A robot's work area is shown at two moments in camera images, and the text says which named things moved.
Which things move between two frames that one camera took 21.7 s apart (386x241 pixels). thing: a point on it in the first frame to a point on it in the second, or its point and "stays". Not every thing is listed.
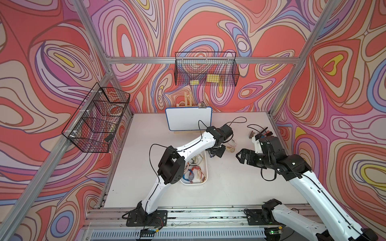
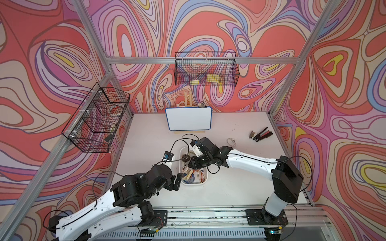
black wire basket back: [206, 69] stays
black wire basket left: [92, 127] stays
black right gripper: [251, 154] to [193, 160]
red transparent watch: [201, 174] stays
